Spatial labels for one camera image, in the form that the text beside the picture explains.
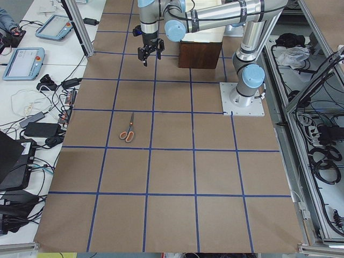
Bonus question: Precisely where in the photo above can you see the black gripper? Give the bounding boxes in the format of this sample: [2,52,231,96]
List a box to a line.
[138,36,164,67]

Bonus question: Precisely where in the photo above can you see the grey orange scissors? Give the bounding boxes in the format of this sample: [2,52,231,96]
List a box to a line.
[119,112,134,143]

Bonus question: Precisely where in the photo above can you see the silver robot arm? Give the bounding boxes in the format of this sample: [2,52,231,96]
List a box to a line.
[133,1,287,108]

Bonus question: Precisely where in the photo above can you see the dark wooden drawer cabinet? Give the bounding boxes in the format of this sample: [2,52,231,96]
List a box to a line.
[178,41,223,69]

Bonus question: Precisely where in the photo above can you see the blue teach pendant far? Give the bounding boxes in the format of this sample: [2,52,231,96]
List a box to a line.
[35,15,73,41]

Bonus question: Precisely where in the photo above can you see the blue teach pendant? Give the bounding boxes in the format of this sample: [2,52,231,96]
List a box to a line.
[2,47,45,81]
[35,15,73,41]

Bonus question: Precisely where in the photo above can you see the blue teach pendant near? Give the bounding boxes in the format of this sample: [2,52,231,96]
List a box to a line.
[2,47,45,81]

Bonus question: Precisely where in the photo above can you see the black power adapter brick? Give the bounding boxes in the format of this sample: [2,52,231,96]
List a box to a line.
[24,122,61,138]

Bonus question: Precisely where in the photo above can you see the white crumpled cloth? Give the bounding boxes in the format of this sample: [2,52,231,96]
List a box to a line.
[277,46,310,69]

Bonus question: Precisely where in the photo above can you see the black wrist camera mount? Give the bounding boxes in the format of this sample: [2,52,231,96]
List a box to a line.
[132,25,142,37]

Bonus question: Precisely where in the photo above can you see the aluminium frame post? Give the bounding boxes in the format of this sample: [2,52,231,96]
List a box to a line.
[61,0,95,59]

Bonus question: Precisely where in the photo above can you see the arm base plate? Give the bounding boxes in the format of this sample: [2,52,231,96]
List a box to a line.
[219,82,265,117]

